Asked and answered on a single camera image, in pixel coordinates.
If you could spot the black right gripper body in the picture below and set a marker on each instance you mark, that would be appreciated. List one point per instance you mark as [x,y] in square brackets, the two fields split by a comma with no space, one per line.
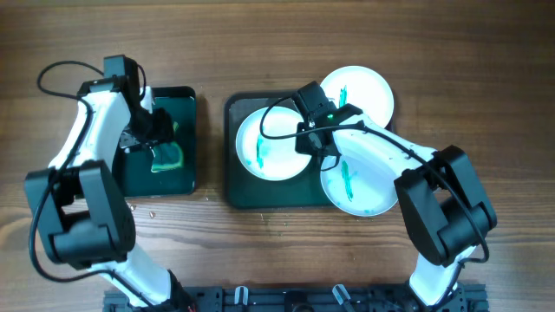
[310,141]

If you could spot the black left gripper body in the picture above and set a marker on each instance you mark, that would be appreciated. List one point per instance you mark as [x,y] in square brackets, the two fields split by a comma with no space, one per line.
[157,128]

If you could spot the yellow green sponge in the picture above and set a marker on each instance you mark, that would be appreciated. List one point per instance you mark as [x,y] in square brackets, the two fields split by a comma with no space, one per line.
[167,157]

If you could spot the white plate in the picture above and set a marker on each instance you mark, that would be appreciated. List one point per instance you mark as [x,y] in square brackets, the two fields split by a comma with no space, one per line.
[358,181]
[361,87]
[272,160]

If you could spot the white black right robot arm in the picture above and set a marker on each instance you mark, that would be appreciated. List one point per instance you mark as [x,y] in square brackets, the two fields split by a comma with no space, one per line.
[444,206]

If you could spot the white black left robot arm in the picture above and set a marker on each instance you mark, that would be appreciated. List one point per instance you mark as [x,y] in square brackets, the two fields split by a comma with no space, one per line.
[82,225]

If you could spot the small black water tray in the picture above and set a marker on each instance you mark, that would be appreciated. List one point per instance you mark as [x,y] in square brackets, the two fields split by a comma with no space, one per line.
[132,171]

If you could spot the large black serving tray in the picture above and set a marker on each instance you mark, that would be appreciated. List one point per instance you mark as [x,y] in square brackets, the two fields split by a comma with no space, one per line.
[244,190]

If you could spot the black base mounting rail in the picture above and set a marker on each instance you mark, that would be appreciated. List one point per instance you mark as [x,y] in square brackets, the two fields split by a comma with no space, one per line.
[380,297]

